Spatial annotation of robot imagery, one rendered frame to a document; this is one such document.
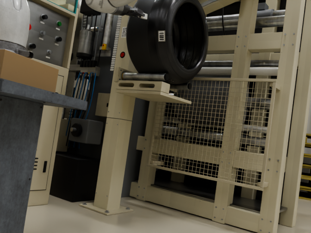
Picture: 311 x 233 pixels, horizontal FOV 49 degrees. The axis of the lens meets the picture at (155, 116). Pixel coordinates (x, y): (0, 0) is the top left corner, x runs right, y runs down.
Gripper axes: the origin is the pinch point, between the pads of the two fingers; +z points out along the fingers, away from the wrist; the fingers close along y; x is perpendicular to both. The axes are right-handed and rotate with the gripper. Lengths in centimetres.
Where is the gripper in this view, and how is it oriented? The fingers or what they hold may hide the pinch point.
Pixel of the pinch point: (142, 15)
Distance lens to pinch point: 205.1
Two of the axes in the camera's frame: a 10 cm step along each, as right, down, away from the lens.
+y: -8.1, -0.9, 5.9
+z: 5.9, -0.2, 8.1
